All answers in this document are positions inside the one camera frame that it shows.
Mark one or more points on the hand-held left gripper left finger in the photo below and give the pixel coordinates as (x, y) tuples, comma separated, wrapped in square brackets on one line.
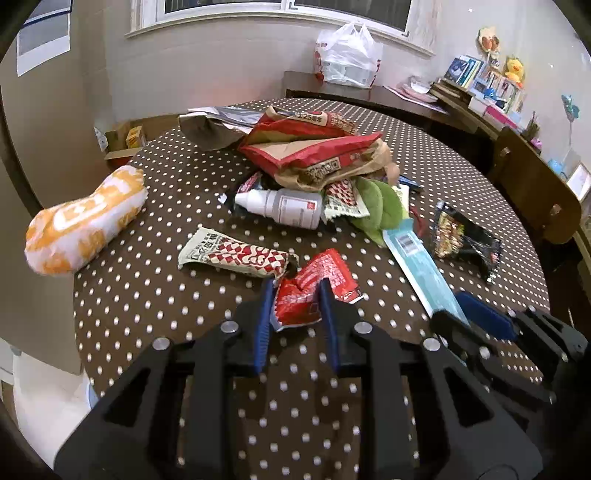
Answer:
[(261, 323)]

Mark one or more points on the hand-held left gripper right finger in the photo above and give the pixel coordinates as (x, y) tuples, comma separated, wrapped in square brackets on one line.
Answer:
[(330, 323)]

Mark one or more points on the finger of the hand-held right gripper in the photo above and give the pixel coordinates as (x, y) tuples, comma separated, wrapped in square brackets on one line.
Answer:
[(485, 316), (461, 337)]

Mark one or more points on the red snack wrapper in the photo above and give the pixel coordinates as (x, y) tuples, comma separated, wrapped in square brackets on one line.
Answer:
[(318, 277)]

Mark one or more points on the red white checkered wrapper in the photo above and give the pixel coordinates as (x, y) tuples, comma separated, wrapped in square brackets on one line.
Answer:
[(235, 254)]

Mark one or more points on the long blue plastic packet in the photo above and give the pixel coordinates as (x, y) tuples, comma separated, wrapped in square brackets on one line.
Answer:
[(425, 272)]

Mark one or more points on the white trash bin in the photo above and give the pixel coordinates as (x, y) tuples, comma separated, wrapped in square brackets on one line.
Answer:
[(46, 392)]

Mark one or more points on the black snack packet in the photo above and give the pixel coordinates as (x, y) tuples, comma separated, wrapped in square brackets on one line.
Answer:
[(461, 235)]

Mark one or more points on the white plastic bottle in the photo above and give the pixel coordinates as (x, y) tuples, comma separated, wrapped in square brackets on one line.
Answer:
[(286, 205)]

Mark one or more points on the small red white wrapper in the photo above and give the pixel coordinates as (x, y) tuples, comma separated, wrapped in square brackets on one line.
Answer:
[(344, 198)]

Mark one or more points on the green leaf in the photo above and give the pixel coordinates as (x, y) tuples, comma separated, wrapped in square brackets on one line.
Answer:
[(369, 203), (392, 207)]

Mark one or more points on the wooden chair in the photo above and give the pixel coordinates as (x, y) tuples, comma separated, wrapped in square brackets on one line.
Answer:
[(531, 184)]

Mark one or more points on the black red wrapper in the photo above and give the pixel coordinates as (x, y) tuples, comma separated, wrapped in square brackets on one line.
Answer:
[(249, 182)]

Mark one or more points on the small white packet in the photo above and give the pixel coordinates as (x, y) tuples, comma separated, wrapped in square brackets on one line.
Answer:
[(402, 194)]

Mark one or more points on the brown polka dot tablecloth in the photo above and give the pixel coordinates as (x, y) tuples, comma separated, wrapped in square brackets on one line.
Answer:
[(184, 194)]

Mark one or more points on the red brown paper bag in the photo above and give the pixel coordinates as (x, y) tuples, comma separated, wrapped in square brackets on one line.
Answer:
[(304, 152)]

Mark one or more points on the orange white plastic bag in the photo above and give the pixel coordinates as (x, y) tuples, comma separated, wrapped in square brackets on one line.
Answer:
[(83, 226)]

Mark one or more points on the silver foil packet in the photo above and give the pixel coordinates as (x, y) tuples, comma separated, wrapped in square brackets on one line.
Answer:
[(231, 113)]

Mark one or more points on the cardboard box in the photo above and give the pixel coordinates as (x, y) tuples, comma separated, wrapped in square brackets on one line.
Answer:
[(157, 127)]

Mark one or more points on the small yellow box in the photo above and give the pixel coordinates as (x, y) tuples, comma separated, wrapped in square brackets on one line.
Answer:
[(135, 137)]

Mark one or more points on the blue butterfly ornament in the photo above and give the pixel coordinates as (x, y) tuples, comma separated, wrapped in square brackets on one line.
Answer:
[(570, 106)]

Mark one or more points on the pink paper stack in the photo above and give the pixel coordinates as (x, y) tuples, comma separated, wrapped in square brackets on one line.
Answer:
[(411, 90)]

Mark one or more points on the dark wooden sideboard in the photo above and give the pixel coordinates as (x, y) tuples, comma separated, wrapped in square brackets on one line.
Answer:
[(304, 85)]

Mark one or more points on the row of books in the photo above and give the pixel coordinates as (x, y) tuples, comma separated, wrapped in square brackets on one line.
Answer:
[(461, 71)]

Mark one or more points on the yellow duck toy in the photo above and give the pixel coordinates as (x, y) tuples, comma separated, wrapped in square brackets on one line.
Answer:
[(515, 69)]

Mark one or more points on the white plastic shopping bag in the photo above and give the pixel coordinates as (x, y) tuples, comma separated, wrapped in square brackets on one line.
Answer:
[(346, 55)]

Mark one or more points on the orange toy figure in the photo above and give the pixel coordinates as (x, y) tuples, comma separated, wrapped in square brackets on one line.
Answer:
[(489, 41)]

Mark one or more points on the beige refrigerator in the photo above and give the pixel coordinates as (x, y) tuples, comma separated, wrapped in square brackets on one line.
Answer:
[(46, 138)]

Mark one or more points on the white framed window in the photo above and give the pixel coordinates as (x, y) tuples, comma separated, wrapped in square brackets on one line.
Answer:
[(221, 18)]

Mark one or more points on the white blue paper sheet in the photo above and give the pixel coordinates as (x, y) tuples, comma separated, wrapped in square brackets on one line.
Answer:
[(41, 41)]

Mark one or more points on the white photo frame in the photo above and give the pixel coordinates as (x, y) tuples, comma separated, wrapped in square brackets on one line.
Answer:
[(579, 182)]

